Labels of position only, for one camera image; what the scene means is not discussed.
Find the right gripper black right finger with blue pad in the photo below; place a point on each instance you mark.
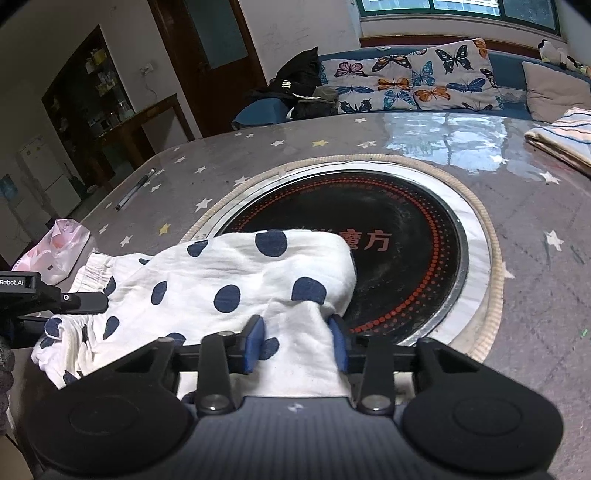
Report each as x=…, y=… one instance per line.
x=373, y=360

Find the grey plain cushion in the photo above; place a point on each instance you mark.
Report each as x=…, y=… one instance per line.
x=550, y=94

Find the dark wooden side table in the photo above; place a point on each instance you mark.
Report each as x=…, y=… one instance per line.
x=128, y=131

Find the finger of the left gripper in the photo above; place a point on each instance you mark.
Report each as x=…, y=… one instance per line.
x=82, y=303

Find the left butterfly print cushion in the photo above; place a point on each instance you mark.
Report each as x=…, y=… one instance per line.
x=370, y=85

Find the white navy polka dot garment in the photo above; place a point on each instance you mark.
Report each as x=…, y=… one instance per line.
x=295, y=280

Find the round induction cooktop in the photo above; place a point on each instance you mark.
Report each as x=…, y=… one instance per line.
x=428, y=260

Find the right butterfly print cushion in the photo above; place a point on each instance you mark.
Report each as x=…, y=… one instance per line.
x=455, y=76

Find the blue striped folded blanket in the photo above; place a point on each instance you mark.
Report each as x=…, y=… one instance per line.
x=568, y=139

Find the black clothes pile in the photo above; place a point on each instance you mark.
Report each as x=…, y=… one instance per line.
x=298, y=91

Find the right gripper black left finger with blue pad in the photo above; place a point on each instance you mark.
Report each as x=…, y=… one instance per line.
x=217, y=357

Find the window with green frame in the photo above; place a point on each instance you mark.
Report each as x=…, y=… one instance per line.
x=540, y=15

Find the dark wooden door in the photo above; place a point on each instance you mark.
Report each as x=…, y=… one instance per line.
x=214, y=58

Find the butterfly print cushion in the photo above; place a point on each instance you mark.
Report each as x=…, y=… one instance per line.
x=370, y=85
x=455, y=76

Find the dark display shelf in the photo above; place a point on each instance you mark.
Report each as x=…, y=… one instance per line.
x=86, y=99

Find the black white plush toy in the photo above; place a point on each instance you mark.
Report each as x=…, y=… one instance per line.
x=554, y=55

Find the pink white plastic bag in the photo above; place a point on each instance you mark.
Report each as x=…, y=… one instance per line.
x=56, y=253

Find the black pen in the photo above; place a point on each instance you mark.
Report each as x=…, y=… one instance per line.
x=139, y=184

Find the blue sofa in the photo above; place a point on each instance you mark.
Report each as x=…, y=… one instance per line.
x=507, y=68

